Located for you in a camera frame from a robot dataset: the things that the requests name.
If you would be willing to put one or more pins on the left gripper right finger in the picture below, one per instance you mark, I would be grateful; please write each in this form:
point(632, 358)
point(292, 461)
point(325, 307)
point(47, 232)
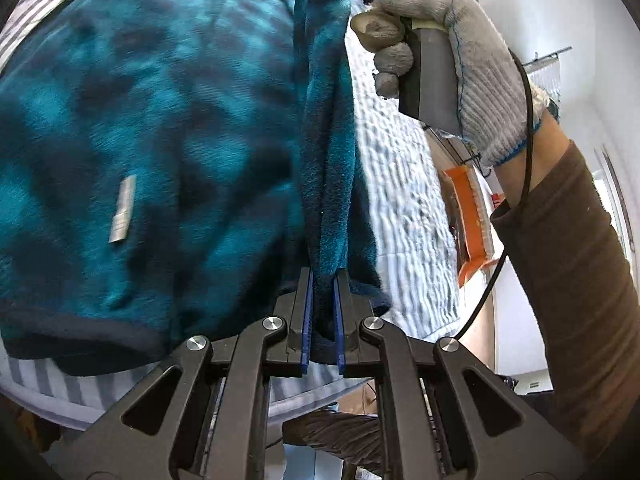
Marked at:
point(346, 325)

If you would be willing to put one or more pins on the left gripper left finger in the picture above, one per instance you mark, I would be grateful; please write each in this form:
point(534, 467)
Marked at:
point(299, 324)

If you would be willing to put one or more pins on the teal plaid fleece jacket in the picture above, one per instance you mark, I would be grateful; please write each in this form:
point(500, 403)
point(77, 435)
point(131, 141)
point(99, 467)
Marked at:
point(168, 167)

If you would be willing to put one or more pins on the right forearm brown sleeve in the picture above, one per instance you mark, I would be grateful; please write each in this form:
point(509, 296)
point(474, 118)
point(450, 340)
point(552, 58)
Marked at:
point(567, 256)

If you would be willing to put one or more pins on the left forearm brown sleeve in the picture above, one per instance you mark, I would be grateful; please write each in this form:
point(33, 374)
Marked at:
point(356, 439)

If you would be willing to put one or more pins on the right hand grey glove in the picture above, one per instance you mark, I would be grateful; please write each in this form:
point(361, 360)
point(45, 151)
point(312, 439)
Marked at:
point(491, 106)

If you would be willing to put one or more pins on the blue striped bed quilt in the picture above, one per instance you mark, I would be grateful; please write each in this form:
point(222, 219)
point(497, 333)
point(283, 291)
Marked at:
point(416, 257)

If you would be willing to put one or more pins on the orange mat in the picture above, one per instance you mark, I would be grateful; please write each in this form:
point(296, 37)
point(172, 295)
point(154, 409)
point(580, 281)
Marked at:
point(475, 205)

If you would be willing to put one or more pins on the striped cloth on rack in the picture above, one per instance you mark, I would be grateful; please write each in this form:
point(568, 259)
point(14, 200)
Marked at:
point(546, 74)

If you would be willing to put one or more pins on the bright window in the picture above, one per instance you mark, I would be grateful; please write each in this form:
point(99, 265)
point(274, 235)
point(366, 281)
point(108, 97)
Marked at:
point(611, 195)

